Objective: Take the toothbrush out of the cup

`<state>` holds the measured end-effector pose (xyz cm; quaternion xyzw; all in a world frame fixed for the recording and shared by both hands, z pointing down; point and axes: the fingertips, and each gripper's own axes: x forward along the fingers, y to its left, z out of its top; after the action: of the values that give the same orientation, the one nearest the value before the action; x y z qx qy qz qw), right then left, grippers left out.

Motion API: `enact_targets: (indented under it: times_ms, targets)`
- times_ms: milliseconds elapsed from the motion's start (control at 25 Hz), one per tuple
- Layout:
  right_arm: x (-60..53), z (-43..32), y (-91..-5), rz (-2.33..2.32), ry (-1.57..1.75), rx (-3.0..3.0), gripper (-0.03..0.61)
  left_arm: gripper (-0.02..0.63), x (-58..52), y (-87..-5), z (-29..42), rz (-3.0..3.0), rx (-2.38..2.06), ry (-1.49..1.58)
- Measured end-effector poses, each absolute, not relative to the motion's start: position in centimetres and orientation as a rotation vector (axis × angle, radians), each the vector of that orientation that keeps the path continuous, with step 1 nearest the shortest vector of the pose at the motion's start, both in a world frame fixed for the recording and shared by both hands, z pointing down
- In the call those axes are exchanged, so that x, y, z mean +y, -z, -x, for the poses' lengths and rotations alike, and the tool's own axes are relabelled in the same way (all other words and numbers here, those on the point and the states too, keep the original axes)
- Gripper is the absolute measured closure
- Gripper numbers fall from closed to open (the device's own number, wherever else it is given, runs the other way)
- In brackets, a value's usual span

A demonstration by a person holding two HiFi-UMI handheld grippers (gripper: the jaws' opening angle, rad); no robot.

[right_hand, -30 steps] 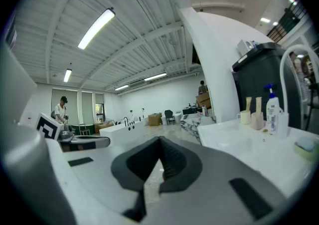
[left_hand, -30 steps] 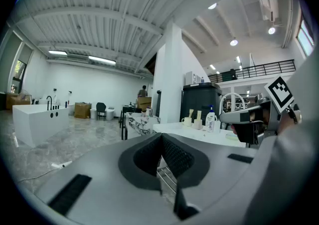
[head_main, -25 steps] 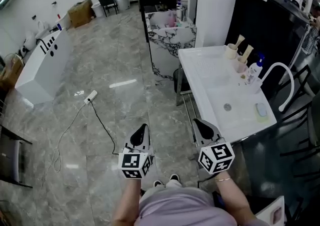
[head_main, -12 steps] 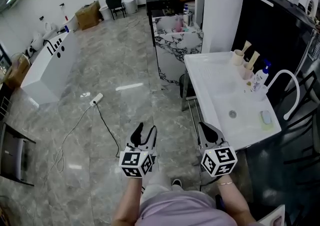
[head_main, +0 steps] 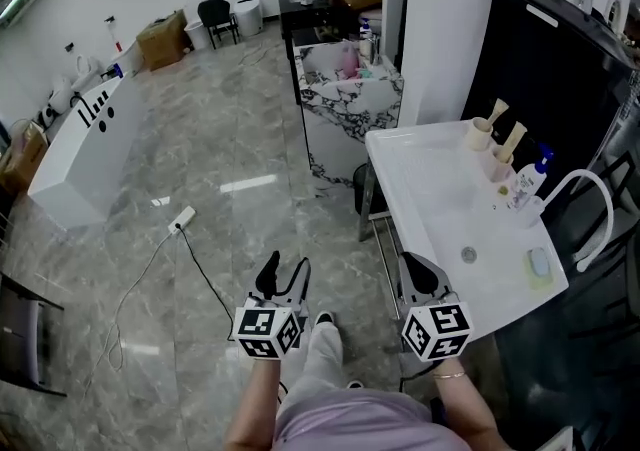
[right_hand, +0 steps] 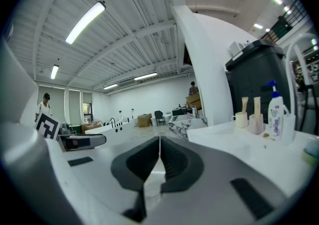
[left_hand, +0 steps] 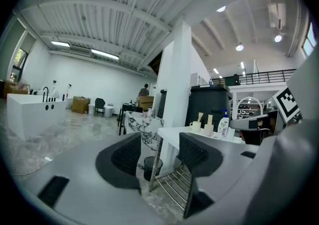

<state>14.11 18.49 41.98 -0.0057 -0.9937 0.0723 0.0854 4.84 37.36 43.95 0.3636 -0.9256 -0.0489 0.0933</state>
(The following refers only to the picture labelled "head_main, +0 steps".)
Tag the person's lilac shirt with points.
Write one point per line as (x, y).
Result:
(360, 424)

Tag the large black appliance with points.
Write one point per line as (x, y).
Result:
(540, 69)

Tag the white sink basin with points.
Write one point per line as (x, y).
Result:
(430, 189)

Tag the person's right forearm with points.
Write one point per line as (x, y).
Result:
(465, 409)

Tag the person's grey trousers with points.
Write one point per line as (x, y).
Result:
(320, 364)

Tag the brown cardboard box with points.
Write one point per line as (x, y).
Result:
(162, 41)

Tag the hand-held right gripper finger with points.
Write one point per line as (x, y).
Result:
(434, 279)
(410, 284)

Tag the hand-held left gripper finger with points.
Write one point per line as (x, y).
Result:
(301, 281)
(267, 276)

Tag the white pump bottle blue cap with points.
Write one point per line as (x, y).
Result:
(527, 184)

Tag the pale blue soap bar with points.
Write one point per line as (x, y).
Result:
(539, 261)

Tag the flat cardboard box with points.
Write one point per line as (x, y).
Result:
(22, 159)

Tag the black table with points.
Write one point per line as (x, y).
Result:
(305, 14)

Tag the person's left forearm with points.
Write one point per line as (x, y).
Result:
(255, 399)

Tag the white power strip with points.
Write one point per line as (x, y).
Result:
(182, 220)

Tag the small white pump bottle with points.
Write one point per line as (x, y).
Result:
(365, 34)

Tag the marble pattern cabinet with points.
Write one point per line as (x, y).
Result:
(345, 129)

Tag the white waste bin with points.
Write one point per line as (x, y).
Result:
(197, 34)

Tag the white curved faucet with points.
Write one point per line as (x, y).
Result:
(597, 189)

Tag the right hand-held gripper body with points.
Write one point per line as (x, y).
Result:
(440, 334)

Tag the beige toothpaste tube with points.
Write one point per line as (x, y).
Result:
(514, 139)
(498, 111)

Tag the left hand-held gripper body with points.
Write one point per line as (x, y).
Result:
(265, 329)

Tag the person's black white shoe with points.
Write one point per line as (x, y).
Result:
(354, 384)
(325, 318)

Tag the black chair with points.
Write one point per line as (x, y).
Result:
(215, 14)

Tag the cream cup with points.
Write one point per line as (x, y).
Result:
(500, 169)
(477, 136)

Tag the white round appliance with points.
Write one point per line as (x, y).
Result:
(248, 14)

